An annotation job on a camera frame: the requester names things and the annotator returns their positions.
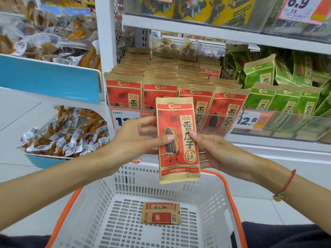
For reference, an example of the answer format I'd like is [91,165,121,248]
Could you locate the white and orange price tag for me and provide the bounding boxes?
[110,108,156,131]
[234,110,274,131]

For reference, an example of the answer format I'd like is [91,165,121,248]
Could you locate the white shelf unit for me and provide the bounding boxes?
[94,0,331,199]

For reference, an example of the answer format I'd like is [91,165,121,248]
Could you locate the person's left hand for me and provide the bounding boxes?
[102,116,176,176]

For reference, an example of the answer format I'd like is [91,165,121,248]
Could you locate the grey wire mesh panel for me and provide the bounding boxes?
[114,0,137,64]

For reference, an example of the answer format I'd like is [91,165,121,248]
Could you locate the red string bracelet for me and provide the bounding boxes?
[273,169,297,202]

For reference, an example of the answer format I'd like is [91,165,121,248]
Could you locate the clear bag of nuts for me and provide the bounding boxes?
[150,37,182,59]
[180,40,203,60]

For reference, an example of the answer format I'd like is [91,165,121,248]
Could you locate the clear plastic shelf front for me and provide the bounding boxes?
[107,106,331,142]

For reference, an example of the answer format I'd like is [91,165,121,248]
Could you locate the pile of clear snack sachets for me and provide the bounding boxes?
[19,105,111,158]
[0,0,102,73]

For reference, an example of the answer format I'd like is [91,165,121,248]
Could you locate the person's right forearm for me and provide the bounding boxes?
[255,159,331,236]

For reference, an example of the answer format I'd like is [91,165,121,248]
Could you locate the person's right hand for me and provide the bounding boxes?
[189,130,262,184]

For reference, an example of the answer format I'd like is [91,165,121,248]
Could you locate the blue display bin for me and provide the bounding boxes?
[24,152,74,170]

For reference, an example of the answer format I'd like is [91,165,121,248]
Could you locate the person's left forearm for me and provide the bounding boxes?
[0,147,115,231]

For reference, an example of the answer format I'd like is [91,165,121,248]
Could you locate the large white orange price tag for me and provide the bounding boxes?
[278,0,331,25]

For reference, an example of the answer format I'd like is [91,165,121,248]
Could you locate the white basket with orange rim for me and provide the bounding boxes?
[45,160,248,248]

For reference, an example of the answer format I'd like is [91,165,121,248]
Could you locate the rows of red seed packs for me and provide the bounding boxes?
[103,48,251,135]

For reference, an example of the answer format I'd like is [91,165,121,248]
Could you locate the row of yellow snack bags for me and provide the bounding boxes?
[124,0,259,27]

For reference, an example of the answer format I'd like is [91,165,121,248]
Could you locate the rows of green seed packs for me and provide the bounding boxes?
[224,44,331,143]

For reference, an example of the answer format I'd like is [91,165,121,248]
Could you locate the red sunflower seed packet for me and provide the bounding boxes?
[155,97,201,185]
[140,202,181,225]

